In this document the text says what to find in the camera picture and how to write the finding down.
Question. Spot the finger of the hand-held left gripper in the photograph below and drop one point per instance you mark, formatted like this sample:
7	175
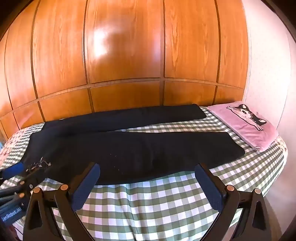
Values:
16	192
13	170

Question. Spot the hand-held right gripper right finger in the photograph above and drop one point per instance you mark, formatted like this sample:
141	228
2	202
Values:
210	188

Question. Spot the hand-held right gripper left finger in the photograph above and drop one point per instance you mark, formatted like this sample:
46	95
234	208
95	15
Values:
85	188

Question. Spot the black pants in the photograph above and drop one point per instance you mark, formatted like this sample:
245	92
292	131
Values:
129	148

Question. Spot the floral bed sheet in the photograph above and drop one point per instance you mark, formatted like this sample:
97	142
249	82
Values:
16	140

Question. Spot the green checked bed cover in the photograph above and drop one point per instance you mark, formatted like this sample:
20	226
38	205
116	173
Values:
150	208

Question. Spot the pink cat print pillow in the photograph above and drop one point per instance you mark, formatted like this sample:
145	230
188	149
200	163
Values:
245	127

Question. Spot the wooden wardrobe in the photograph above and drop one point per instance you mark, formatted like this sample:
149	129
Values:
127	46

